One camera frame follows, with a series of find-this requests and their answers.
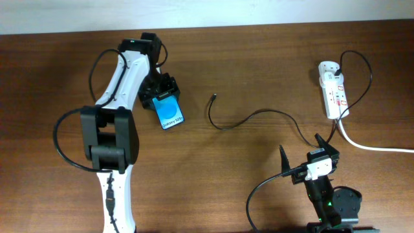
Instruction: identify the black USB charging cable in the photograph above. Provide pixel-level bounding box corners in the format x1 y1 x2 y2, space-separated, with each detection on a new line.
208 50 373 149

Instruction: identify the white power strip cord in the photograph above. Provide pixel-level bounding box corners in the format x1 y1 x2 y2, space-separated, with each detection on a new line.
336 118 414 154

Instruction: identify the white USB charger adapter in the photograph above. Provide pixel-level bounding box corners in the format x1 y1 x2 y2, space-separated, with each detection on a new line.
318 61 343 87

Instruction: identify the blue Samsung Galaxy smartphone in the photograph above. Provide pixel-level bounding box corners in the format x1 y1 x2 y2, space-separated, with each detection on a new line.
153 95 184 130

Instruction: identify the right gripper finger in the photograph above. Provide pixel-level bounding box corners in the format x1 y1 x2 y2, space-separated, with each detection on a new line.
314 133 339 157
279 145 290 177

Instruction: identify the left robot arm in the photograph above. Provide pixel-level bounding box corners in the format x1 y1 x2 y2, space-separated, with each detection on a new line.
80 32 185 232

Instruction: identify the white power strip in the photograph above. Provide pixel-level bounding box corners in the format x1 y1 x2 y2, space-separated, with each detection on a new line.
320 78 349 120

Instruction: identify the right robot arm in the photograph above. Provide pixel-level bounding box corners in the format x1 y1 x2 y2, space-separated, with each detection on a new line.
279 134 362 232

